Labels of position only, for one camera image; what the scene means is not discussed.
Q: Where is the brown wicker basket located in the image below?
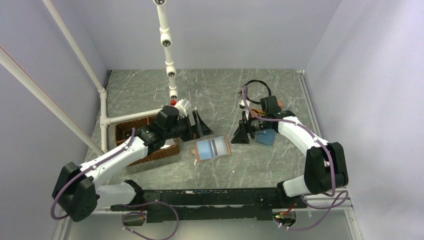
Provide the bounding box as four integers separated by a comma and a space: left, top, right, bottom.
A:
114, 116, 181, 167

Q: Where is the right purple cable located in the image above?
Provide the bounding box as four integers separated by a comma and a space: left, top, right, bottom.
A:
241, 85, 349, 232

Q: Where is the blue card holder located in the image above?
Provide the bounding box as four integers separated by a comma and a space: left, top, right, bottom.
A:
257, 129, 276, 146

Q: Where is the white pvc pipe frame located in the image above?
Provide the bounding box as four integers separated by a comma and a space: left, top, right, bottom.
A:
0, 0, 180, 157

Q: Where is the black cable loop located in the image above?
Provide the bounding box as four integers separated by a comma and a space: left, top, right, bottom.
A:
238, 79, 273, 105

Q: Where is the grey card in basket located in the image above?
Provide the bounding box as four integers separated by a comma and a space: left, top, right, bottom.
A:
163, 138, 176, 148

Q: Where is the mustard yellow card holder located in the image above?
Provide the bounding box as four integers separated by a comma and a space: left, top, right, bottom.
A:
251, 108, 266, 117

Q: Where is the purple cable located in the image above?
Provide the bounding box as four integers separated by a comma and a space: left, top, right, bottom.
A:
241, 85, 349, 232
50, 127, 180, 240

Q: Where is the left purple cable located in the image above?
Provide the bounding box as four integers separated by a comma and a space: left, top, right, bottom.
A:
50, 127, 180, 240

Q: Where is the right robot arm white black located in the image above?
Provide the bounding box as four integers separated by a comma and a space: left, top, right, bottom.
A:
231, 95, 349, 208

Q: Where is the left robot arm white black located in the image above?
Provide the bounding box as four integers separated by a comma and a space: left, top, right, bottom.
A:
50, 104, 214, 222

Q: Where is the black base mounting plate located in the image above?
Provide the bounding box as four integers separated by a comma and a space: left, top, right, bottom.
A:
110, 187, 307, 223

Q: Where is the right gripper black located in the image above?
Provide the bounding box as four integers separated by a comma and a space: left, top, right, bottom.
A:
231, 110, 269, 144

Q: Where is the aluminium rail frame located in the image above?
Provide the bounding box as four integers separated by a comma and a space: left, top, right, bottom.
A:
52, 188, 364, 240

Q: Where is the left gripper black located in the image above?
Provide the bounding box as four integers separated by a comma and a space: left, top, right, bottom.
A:
164, 109, 213, 142

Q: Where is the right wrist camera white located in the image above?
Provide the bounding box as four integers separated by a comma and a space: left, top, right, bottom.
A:
238, 100, 251, 113

